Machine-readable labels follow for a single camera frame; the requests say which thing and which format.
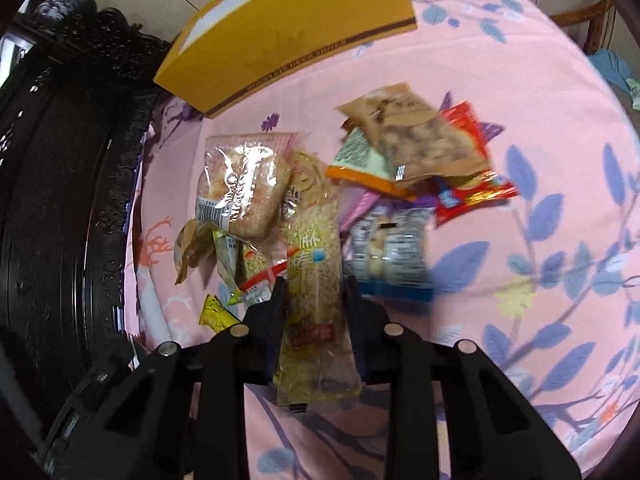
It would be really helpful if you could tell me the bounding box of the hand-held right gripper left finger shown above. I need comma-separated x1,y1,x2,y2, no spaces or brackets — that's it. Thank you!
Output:
50,276,288,480

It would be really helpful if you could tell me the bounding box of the yellow sesame stick packet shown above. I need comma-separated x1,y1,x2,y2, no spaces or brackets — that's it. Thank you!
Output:
272,150,363,413

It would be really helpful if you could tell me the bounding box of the blue cloth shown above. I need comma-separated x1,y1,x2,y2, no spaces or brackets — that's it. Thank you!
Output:
587,50,633,93

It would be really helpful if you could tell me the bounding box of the pink floral blanket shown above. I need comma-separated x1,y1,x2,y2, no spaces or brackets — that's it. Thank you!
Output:
120,0,640,480

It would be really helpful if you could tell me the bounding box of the olive green snack packet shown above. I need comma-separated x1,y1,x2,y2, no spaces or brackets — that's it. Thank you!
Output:
174,217,236,286

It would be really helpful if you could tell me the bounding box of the mint green snack packet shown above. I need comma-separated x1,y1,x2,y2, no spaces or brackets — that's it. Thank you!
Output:
327,127,396,181

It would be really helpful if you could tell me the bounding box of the dark carved wooden bench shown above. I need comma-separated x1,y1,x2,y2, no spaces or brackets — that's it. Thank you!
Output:
0,0,173,461

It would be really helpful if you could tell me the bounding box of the purple white snack packet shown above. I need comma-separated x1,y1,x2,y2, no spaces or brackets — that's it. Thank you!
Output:
347,205,436,303

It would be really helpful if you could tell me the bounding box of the clear sesame cake packet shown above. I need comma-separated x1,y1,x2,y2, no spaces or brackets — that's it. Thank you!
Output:
196,132,307,238

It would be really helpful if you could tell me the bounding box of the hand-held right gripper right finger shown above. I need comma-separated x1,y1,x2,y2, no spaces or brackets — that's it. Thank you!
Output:
345,276,583,480

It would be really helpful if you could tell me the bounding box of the orange snack packet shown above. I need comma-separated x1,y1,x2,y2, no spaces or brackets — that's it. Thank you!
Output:
326,164,418,202

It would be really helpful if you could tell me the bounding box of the small yellow snack packet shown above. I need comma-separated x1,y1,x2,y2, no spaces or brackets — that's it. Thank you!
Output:
199,294,242,333

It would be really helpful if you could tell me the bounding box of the wooden armchair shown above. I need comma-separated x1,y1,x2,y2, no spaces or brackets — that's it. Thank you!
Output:
545,0,640,126

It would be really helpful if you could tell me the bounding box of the brown peanut packet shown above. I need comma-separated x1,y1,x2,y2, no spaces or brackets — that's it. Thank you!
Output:
336,84,493,188

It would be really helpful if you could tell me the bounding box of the red snack packet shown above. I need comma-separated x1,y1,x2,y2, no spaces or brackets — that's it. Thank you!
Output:
432,101,520,228

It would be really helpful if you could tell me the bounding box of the yellow cardboard box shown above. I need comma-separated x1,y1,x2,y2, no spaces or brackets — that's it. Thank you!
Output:
152,0,418,120

